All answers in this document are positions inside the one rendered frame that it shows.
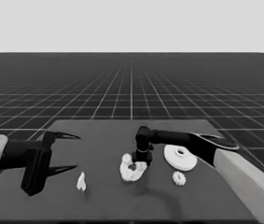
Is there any small white T-shaped piece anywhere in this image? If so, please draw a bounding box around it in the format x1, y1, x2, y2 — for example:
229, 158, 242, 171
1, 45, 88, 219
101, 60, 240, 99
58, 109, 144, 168
76, 171, 88, 192

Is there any white round carrier with pins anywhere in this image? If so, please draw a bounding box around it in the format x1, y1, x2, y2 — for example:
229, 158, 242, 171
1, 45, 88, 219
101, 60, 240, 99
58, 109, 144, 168
118, 156, 146, 183

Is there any large thick white disc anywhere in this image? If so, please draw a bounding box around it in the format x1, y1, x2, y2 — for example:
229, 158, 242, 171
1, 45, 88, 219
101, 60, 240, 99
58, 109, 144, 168
163, 144, 199, 172

